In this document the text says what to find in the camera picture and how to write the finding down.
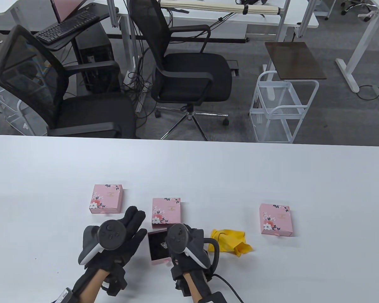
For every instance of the person's right hand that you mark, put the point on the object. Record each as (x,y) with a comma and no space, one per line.
(183,265)

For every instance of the person's left hand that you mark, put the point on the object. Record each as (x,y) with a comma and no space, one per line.
(132,240)

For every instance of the grey handheld controller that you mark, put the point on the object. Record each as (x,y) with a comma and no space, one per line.
(178,236)
(110,235)

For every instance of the pink box tray black lining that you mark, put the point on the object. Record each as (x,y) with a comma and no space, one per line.
(156,252)

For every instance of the yellow cloth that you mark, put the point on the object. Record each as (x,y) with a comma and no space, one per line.
(230,238)

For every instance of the pink floral box sleeve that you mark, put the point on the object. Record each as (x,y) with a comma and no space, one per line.
(276,219)

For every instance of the person's right forearm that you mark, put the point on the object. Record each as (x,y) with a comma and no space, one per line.
(195,288)

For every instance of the black forearm sensor box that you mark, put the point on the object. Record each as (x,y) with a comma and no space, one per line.
(64,296)
(213,298)

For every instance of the person's left forearm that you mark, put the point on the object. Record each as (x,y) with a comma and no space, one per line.
(93,285)

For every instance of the black mesh office chair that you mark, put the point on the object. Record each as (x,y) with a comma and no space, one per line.
(91,116)

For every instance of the black office chair chrome base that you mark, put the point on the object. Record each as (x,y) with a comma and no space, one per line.
(189,72)

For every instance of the black computer tower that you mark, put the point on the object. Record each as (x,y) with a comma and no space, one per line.
(94,56)

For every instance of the black keyboard tray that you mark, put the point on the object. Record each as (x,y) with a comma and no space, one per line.
(82,32)

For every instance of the black keyboard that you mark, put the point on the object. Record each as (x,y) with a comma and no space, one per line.
(63,28)

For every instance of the dark wooden board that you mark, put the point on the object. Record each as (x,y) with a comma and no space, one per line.
(295,60)

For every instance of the white desk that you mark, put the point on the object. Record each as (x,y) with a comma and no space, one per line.
(265,19)
(28,12)
(366,34)

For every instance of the distant chair base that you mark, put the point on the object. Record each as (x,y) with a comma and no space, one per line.
(355,5)

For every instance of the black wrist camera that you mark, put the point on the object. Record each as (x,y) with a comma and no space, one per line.
(180,285)
(117,282)

